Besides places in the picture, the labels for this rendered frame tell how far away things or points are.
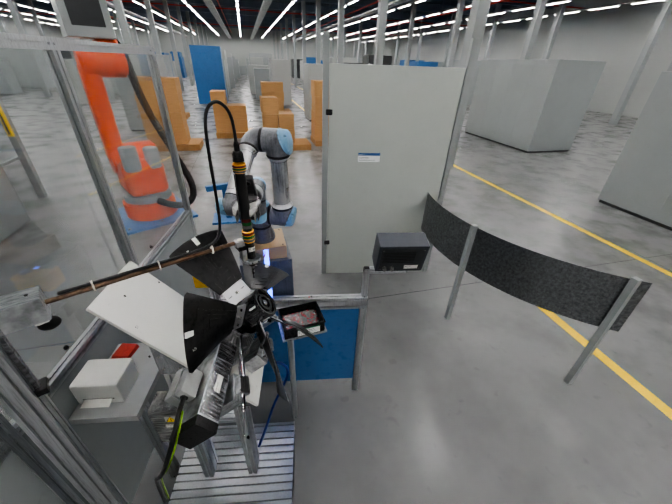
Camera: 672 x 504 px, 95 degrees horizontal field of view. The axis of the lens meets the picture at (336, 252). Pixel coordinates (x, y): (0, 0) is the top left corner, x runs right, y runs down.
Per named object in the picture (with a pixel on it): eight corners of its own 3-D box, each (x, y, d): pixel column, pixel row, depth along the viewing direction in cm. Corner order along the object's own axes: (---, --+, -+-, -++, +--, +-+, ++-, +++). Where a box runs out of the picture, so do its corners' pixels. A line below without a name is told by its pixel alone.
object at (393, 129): (321, 274, 342) (323, 30, 227) (321, 271, 346) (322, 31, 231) (427, 271, 352) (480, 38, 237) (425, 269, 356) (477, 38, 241)
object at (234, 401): (218, 418, 105) (206, 416, 101) (219, 392, 111) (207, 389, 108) (246, 401, 101) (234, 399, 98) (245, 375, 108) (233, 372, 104)
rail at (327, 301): (208, 313, 173) (206, 302, 169) (210, 308, 177) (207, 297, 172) (367, 308, 181) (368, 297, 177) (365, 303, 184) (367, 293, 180)
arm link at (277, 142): (274, 218, 186) (264, 123, 152) (298, 220, 184) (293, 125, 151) (268, 228, 176) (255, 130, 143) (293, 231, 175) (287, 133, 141)
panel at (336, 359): (233, 383, 210) (216, 310, 175) (233, 383, 210) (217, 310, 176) (353, 377, 216) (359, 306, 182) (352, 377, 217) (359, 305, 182)
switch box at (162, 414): (161, 442, 129) (146, 412, 118) (170, 421, 137) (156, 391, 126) (198, 440, 131) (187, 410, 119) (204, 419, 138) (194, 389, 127)
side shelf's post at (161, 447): (171, 478, 172) (121, 384, 128) (173, 469, 175) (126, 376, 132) (178, 477, 172) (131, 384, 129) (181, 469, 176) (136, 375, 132)
